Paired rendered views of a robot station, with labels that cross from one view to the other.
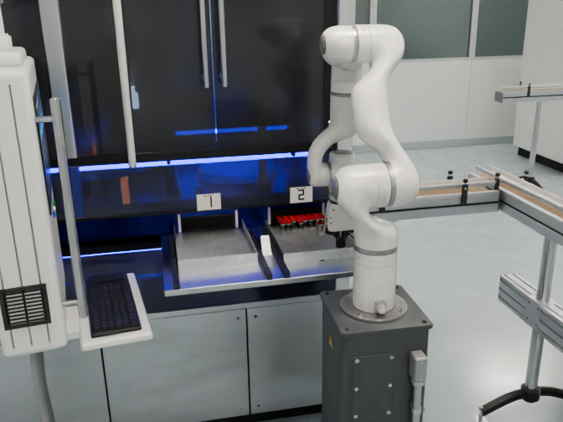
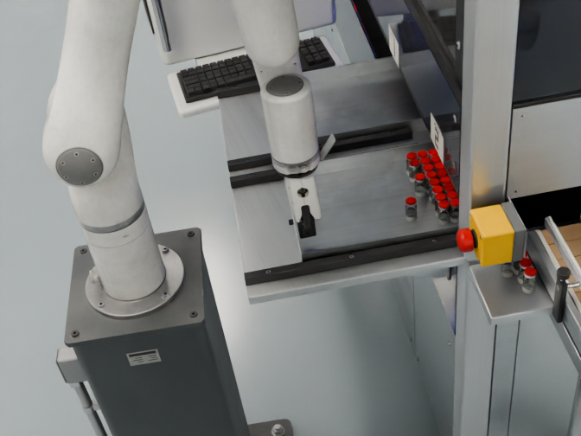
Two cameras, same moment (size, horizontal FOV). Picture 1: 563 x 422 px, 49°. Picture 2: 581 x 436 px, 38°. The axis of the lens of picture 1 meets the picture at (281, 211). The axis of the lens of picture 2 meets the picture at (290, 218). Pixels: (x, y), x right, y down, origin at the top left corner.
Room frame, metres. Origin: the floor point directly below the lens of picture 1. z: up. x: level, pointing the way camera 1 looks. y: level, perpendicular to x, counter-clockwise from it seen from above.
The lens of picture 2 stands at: (2.06, -1.35, 2.00)
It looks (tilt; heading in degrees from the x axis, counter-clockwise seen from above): 42 degrees down; 99
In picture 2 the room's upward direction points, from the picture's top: 9 degrees counter-clockwise
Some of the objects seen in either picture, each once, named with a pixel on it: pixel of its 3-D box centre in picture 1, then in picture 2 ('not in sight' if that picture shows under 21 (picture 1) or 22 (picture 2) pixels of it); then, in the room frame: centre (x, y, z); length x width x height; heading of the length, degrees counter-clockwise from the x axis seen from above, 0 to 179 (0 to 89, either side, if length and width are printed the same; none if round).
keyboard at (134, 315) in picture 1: (111, 300); (254, 67); (1.73, 0.54, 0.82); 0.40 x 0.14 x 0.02; 19
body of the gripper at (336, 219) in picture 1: (341, 213); (299, 182); (1.90, -0.20, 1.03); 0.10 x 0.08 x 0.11; 102
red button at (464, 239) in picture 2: not in sight; (469, 240); (2.19, -0.32, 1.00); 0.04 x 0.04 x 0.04; 12
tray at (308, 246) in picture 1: (309, 237); (378, 199); (2.04, -0.10, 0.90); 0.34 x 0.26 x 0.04; 11
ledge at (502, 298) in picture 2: not in sight; (517, 287); (2.28, -0.32, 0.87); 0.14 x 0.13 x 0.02; 12
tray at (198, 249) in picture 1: (213, 242); (356, 100); (2.00, 0.24, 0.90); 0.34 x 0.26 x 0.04; 12
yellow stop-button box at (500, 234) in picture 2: not in sight; (494, 234); (2.23, -0.31, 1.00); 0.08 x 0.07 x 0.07; 12
